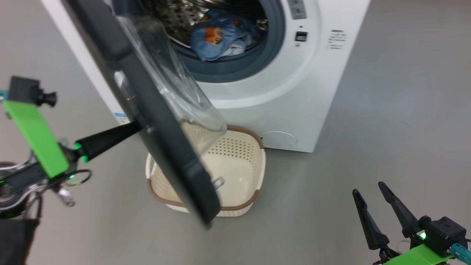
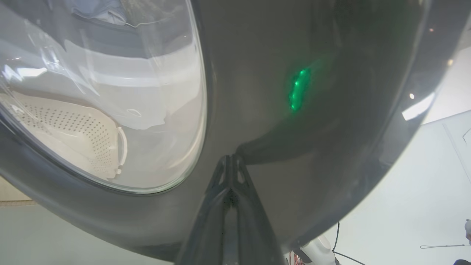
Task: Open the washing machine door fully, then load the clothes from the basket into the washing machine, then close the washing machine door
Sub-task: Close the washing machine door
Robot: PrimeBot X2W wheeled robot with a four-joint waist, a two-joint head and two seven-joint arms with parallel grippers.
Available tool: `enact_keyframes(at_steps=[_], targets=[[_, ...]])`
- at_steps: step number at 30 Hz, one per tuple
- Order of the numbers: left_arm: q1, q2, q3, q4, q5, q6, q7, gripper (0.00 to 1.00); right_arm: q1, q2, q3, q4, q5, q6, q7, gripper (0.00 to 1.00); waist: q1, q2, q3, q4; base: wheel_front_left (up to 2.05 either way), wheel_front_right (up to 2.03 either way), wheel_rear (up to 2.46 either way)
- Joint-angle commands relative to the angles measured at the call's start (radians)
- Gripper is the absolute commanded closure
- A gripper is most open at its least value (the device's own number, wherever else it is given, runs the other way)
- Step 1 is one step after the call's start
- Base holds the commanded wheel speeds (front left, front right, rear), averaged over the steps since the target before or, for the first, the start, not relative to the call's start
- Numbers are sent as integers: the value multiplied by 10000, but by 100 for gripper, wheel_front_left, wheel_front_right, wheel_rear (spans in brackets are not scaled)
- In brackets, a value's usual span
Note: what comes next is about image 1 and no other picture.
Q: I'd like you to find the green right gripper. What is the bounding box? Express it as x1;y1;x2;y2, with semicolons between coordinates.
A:
352;181;455;265

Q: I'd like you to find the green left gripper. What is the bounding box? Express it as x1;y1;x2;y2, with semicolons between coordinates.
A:
2;100;142;179

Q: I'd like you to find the washing machine door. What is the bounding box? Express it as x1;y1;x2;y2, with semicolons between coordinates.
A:
61;0;227;229

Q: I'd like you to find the white front-load washing machine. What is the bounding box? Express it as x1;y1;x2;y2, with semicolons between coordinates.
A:
40;0;371;153

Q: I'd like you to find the cream perforated laundry basket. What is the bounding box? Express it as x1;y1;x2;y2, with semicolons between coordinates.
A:
145;121;266;218

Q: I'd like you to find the round white filter cover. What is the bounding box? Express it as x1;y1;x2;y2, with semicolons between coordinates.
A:
259;131;298;149

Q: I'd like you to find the printed text label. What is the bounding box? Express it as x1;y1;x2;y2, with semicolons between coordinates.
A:
327;30;347;49

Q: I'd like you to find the grey instruction sticker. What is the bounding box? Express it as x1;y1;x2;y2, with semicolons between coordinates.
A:
287;0;307;20

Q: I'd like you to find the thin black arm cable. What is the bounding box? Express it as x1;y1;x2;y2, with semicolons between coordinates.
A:
66;169;92;187

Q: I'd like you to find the black camera cable teal plug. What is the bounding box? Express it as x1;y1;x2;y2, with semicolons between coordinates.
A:
451;242;471;260

